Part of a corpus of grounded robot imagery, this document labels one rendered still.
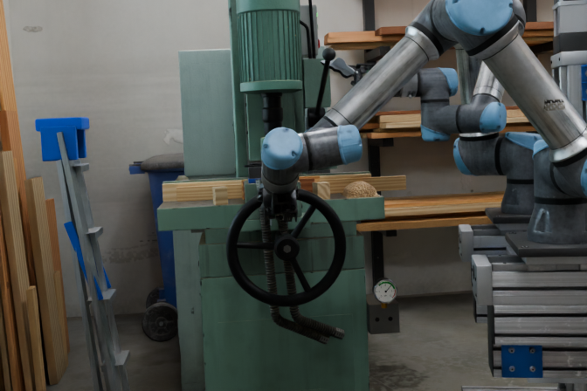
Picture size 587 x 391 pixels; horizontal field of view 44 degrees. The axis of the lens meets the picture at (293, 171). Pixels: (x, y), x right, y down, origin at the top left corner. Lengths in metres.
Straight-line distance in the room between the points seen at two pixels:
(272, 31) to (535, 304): 0.97
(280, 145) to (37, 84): 3.25
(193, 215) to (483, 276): 0.75
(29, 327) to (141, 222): 1.37
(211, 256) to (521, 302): 0.78
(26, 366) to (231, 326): 1.44
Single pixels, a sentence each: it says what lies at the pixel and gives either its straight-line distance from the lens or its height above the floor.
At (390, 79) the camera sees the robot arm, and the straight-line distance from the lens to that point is 1.56.
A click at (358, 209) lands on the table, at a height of 0.87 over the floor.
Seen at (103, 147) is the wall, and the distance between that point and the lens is 4.44.
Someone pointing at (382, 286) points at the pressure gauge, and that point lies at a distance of 1.94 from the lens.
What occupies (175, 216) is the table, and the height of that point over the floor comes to 0.88.
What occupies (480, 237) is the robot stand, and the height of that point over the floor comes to 0.75.
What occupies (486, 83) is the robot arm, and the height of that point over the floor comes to 1.19.
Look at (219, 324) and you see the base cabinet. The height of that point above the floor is 0.59.
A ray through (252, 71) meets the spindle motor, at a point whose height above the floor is 1.25.
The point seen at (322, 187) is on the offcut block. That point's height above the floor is 0.93.
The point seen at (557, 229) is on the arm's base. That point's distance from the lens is 1.70.
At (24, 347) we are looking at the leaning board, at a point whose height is 0.24.
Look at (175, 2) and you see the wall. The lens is 4.45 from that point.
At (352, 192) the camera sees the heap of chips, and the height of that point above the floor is 0.91.
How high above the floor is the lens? 1.11
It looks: 4 degrees down
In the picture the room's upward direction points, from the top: 3 degrees counter-clockwise
